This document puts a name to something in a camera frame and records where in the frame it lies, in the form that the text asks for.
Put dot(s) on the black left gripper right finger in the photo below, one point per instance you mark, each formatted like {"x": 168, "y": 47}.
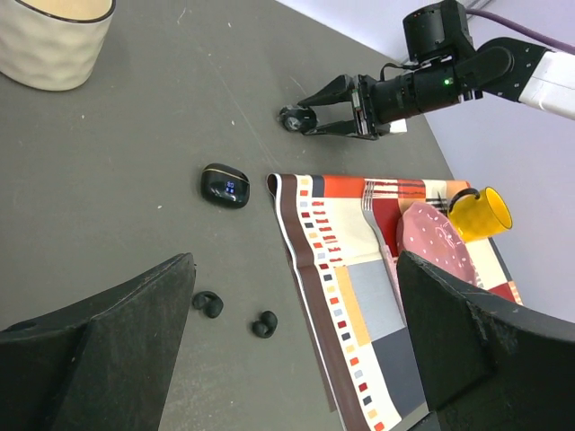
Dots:
{"x": 485, "y": 363}

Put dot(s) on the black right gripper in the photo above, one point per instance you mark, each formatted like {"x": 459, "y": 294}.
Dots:
{"x": 386, "y": 101}

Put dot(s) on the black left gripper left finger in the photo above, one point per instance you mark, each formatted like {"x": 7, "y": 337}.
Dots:
{"x": 103, "y": 363}

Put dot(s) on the black marbled earbud case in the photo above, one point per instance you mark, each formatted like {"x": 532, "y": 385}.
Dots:
{"x": 297, "y": 119}

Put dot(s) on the black ear-hook earbud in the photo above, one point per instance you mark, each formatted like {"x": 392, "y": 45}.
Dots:
{"x": 266, "y": 325}
{"x": 208, "y": 302}

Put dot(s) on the glossy black gold-trim charging case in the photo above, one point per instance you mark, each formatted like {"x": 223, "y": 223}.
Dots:
{"x": 225, "y": 186}

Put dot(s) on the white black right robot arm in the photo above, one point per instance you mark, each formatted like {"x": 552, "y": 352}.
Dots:
{"x": 538, "y": 72}

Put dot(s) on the colourful patchwork placemat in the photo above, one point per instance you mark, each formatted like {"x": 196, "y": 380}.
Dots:
{"x": 360, "y": 339}

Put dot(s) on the pink dotted plate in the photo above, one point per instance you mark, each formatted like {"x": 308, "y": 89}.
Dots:
{"x": 426, "y": 232}

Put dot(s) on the cream dimpled ceramic mug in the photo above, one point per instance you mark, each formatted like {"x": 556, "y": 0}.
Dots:
{"x": 53, "y": 45}

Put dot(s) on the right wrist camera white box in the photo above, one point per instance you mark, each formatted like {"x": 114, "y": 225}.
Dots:
{"x": 397, "y": 127}

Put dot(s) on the silver fork pink handle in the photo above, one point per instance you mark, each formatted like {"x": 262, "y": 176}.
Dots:
{"x": 369, "y": 214}

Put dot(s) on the yellow mug black handle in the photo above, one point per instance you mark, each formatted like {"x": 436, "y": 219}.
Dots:
{"x": 479, "y": 214}

